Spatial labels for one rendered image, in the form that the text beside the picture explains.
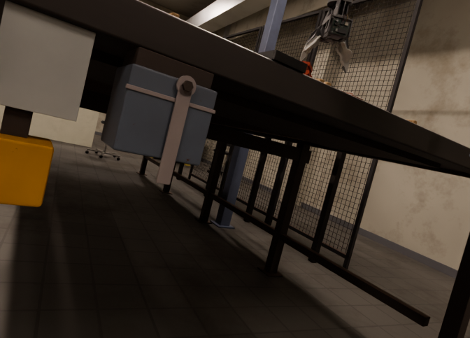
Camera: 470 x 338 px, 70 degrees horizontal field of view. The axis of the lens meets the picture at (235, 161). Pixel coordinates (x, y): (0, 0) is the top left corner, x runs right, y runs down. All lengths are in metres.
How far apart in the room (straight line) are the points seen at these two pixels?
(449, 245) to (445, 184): 0.62
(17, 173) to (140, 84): 0.19
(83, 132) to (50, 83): 6.21
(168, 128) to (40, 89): 0.17
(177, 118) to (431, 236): 3.83
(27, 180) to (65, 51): 0.17
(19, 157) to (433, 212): 4.00
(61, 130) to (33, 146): 6.21
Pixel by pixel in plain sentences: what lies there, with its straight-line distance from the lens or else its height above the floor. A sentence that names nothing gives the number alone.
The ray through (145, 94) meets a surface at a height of 0.79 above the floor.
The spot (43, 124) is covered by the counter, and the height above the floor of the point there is 0.22.
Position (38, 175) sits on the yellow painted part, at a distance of 0.48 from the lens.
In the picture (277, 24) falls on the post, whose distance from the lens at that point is 3.13.
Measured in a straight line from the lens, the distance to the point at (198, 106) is 0.51.
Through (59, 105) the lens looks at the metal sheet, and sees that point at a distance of 0.49.
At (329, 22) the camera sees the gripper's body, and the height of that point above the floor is 1.16.
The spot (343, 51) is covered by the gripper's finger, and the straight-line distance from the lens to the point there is 1.14.
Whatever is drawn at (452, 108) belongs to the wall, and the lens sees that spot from 4.34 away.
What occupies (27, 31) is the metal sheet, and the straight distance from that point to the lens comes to 0.50.
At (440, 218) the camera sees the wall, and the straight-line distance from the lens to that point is 4.14.
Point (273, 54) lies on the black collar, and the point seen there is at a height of 0.92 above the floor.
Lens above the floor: 0.76
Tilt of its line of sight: 3 degrees down
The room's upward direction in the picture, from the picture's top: 14 degrees clockwise
